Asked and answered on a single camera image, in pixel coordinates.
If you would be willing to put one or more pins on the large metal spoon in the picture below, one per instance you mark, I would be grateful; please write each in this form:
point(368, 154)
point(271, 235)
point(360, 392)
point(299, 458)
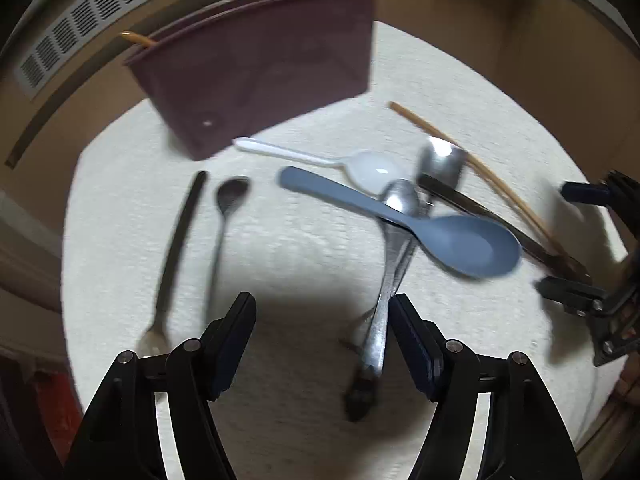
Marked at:
point(442, 160)

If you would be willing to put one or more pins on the red object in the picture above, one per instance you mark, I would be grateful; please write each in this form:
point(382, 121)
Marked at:
point(57, 410)

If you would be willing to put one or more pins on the blue-grey serving spoon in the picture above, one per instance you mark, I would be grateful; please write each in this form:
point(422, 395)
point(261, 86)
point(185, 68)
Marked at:
point(465, 246)

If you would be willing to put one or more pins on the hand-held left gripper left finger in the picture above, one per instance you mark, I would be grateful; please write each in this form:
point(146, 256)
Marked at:
point(232, 355)

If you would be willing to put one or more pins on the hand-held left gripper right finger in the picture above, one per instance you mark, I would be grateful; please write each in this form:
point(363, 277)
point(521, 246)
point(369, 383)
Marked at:
point(412, 350)

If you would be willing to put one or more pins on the wooden chopstick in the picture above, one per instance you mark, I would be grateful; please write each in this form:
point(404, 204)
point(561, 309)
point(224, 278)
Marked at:
point(480, 166)
point(137, 38)

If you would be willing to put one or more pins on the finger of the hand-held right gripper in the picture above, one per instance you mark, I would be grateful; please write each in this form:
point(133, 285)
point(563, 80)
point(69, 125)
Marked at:
point(565, 292)
point(582, 193)

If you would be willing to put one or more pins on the white towel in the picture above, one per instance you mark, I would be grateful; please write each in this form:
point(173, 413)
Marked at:
point(300, 260)

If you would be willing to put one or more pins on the white plastic spoon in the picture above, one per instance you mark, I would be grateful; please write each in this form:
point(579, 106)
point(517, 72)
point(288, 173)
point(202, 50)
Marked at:
point(370, 170)

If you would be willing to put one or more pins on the small dark spoon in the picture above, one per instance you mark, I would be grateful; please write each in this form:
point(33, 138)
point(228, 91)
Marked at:
point(232, 196)

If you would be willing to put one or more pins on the maroon utensil holder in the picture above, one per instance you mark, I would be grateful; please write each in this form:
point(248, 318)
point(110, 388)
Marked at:
point(260, 70)

